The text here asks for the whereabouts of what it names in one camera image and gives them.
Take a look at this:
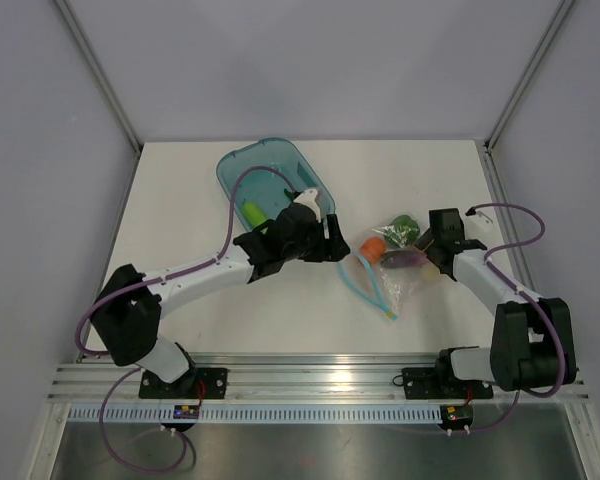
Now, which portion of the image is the orange fake fruit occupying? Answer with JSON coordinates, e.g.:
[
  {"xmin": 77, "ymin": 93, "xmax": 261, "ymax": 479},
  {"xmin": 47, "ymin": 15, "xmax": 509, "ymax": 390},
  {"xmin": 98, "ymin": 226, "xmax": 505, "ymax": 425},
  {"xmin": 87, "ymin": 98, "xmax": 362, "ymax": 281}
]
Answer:
[{"xmin": 359, "ymin": 237, "xmax": 387, "ymax": 265}]

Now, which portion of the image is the purple fake eggplant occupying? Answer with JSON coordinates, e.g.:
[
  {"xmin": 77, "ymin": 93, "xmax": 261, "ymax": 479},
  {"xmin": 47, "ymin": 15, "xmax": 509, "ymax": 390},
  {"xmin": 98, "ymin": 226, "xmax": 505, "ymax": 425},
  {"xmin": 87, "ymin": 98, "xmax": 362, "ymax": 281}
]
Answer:
[{"xmin": 380, "ymin": 250, "xmax": 427, "ymax": 269}]

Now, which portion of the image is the aluminium mounting rail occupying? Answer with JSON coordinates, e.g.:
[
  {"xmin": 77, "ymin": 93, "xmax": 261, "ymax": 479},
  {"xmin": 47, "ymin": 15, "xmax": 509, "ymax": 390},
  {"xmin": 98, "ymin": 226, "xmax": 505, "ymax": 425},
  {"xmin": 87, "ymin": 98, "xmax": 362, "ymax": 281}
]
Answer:
[{"xmin": 47, "ymin": 353, "xmax": 591, "ymax": 405}]

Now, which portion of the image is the light green fake vegetable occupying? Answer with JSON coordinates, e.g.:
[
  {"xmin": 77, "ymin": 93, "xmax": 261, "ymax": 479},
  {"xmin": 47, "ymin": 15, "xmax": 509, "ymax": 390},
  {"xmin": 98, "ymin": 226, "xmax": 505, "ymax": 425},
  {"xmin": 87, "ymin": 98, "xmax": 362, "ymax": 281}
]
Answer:
[{"xmin": 241, "ymin": 202, "xmax": 268, "ymax": 229}]

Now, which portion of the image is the clear zip top bag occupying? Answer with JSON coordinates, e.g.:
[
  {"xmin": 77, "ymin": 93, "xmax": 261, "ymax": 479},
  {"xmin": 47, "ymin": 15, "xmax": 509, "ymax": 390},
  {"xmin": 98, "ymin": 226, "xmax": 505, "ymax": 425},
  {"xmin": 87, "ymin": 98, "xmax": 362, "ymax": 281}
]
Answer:
[{"xmin": 337, "ymin": 213, "xmax": 440, "ymax": 321}]

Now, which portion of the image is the green fake bell pepper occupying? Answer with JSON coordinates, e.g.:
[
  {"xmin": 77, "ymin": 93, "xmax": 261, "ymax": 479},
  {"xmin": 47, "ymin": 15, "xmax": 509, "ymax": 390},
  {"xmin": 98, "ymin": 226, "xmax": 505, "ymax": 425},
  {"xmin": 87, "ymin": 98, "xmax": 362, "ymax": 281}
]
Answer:
[{"xmin": 382, "ymin": 214, "xmax": 421, "ymax": 249}]

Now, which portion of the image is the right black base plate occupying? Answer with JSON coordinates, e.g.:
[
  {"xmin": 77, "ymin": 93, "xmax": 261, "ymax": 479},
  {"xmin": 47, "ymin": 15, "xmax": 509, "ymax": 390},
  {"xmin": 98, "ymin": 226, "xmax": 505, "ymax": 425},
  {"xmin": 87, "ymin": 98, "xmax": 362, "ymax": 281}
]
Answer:
[{"xmin": 401, "ymin": 367, "xmax": 494, "ymax": 400}]

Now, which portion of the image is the white slotted cable duct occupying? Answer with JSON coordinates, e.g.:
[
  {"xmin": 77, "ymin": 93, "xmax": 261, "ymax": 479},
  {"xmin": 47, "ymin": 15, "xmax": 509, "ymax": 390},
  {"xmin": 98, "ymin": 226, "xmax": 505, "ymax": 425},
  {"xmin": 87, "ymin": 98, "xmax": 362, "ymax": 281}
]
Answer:
[{"xmin": 68, "ymin": 403, "xmax": 442, "ymax": 425}]

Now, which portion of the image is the aluminium frame post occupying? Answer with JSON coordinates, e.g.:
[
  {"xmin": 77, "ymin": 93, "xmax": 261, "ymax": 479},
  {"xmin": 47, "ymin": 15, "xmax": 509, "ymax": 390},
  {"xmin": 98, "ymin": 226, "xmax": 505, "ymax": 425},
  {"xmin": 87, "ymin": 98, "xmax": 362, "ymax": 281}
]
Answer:
[
  {"xmin": 50, "ymin": 0, "xmax": 143, "ymax": 159},
  {"xmin": 483, "ymin": 0, "xmax": 581, "ymax": 154}
]

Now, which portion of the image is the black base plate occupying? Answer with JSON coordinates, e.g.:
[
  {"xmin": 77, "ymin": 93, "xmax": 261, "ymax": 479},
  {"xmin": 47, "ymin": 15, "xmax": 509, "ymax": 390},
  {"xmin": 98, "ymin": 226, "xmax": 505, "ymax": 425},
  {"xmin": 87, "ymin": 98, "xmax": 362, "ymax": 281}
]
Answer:
[
  {"xmin": 401, "ymin": 367, "xmax": 494, "ymax": 400},
  {"xmin": 138, "ymin": 367, "xmax": 229, "ymax": 400}
]

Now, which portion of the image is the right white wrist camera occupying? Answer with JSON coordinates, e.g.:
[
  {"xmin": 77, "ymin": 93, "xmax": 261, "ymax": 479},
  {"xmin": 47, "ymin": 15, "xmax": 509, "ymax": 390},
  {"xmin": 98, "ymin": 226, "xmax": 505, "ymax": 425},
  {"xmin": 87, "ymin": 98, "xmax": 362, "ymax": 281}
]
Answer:
[{"xmin": 466, "ymin": 210, "xmax": 495, "ymax": 233}]

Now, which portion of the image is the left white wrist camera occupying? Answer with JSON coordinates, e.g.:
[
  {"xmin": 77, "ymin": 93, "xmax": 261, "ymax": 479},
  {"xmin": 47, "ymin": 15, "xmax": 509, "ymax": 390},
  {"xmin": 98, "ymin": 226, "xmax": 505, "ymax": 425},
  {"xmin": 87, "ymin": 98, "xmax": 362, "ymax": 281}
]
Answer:
[{"xmin": 293, "ymin": 188, "xmax": 323, "ymax": 222}]

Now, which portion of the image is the cream fake garlic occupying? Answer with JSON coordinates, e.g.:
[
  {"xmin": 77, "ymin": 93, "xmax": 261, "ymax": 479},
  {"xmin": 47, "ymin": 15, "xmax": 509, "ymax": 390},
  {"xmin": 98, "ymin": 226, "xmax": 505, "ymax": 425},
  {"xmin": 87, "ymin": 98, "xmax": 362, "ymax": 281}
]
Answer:
[{"xmin": 420, "ymin": 264, "xmax": 440, "ymax": 282}]

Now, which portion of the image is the teal transparent plastic bin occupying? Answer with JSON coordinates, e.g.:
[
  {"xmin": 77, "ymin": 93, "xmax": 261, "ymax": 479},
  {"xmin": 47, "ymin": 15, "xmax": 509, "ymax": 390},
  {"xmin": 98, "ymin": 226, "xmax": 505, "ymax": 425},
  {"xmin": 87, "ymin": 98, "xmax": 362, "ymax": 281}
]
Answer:
[{"xmin": 216, "ymin": 137, "xmax": 335, "ymax": 231}]

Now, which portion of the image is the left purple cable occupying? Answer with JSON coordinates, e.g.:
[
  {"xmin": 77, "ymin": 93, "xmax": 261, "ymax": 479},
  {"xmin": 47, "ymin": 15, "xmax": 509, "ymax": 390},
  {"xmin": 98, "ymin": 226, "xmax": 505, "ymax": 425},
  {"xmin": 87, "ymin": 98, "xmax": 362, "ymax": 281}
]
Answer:
[{"xmin": 74, "ymin": 165, "xmax": 301, "ymax": 471}]

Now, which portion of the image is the green fake chili pepper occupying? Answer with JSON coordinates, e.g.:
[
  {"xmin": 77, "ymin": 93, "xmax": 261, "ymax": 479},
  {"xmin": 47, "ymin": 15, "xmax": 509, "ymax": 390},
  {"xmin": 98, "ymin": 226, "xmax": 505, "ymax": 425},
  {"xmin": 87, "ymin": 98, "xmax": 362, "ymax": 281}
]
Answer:
[{"xmin": 283, "ymin": 189, "xmax": 297, "ymax": 201}]

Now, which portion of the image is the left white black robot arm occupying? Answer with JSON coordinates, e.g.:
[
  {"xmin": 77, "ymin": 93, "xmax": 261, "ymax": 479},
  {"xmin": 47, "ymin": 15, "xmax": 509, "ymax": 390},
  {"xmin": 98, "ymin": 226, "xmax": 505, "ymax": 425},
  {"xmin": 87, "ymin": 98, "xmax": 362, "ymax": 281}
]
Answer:
[{"xmin": 87, "ymin": 203, "xmax": 350, "ymax": 398}]

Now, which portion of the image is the left aluminium frame post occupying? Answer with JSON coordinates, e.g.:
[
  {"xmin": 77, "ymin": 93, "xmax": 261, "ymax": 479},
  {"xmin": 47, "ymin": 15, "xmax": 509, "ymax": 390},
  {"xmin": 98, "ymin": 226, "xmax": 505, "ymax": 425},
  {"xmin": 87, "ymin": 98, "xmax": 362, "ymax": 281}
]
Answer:
[{"xmin": 50, "ymin": 0, "xmax": 143, "ymax": 159}]

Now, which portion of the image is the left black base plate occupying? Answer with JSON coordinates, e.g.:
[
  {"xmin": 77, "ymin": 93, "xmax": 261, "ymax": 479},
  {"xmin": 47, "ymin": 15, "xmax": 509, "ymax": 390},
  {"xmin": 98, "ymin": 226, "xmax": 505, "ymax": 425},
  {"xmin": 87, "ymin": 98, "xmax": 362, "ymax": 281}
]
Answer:
[{"xmin": 138, "ymin": 367, "xmax": 229, "ymax": 400}]

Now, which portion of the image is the right aluminium frame post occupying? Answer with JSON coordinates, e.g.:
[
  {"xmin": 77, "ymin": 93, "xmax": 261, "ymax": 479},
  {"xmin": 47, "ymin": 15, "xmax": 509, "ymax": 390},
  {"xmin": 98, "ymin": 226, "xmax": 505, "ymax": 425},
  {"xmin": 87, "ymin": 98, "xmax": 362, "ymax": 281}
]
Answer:
[{"xmin": 483, "ymin": 0, "xmax": 581, "ymax": 154}]

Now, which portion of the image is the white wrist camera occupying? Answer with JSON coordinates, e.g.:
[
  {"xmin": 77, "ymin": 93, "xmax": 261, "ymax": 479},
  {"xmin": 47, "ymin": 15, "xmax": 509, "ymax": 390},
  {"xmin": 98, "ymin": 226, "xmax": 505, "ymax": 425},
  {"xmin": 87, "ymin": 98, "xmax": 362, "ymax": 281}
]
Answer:
[
  {"xmin": 466, "ymin": 210, "xmax": 495, "ymax": 233},
  {"xmin": 293, "ymin": 188, "xmax": 323, "ymax": 222}
]

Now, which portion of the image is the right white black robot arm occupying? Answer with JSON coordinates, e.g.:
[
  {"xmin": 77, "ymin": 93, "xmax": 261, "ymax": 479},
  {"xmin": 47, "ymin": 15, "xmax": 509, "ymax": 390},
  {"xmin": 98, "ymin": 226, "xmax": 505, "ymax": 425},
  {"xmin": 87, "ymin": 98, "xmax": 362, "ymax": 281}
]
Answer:
[{"xmin": 416, "ymin": 208, "xmax": 577, "ymax": 398}]

